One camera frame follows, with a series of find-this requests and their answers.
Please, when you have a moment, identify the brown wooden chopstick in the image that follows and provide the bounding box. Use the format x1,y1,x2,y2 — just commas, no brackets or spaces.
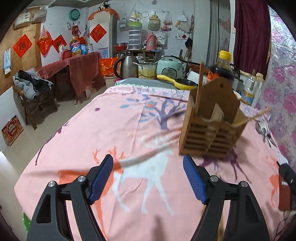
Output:
232,106,272,128
195,62,205,115

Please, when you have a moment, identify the wooden chopstick holder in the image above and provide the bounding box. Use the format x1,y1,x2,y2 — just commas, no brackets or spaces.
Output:
179,77,246,159

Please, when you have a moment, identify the metal spoon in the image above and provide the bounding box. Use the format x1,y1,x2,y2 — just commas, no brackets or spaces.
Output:
255,120,272,147

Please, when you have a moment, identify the pink deer print tablecloth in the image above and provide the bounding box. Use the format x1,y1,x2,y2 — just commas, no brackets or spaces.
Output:
15,85,294,240

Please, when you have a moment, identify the red gift box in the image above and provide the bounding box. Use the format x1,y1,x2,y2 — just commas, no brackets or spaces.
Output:
1,115,23,146

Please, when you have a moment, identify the cooking oil bottle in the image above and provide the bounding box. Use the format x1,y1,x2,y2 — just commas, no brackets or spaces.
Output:
241,69,263,106

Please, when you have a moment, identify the wooden chair with clothes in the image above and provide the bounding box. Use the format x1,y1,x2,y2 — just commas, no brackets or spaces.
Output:
13,69,58,130

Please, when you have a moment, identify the red cloth covered table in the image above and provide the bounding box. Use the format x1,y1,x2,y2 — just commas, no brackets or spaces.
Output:
38,52,105,104

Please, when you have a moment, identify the dark soy sauce bottle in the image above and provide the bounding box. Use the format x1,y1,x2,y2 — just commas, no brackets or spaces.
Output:
207,50,235,85

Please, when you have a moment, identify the steel electric kettle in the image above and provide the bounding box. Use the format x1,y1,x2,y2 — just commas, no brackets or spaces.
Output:
113,56,138,79

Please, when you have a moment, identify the yellow small frying pan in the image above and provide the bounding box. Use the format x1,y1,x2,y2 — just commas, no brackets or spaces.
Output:
157,75,198,90

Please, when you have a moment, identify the cream enamel pot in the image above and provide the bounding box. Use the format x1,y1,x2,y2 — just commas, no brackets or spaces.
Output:
133,62,157,79

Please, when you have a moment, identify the dark red curtain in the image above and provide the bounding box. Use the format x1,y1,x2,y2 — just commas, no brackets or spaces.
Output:
233,0,271,77

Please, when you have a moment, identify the mint green rice cooker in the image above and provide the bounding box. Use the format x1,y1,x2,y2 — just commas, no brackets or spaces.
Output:
157,56,183,79

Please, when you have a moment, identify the pink thermos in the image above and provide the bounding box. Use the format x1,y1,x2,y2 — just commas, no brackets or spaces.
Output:
145,32,157,51

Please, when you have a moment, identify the white refrigerator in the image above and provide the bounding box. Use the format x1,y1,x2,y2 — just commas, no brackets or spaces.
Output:
88,8,119,58

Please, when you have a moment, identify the stacked grey steamer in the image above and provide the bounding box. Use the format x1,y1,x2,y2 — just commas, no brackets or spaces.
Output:
128,22,142,50

